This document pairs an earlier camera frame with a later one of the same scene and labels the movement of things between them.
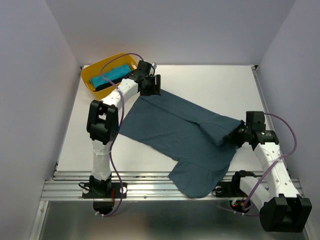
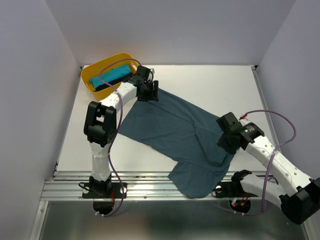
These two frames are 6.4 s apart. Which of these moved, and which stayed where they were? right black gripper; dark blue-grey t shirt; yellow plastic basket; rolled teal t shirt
Moved: right black gripper
Stayed: yellow plastic basket; rolled teal t shirt; dark blue-grey t shirt
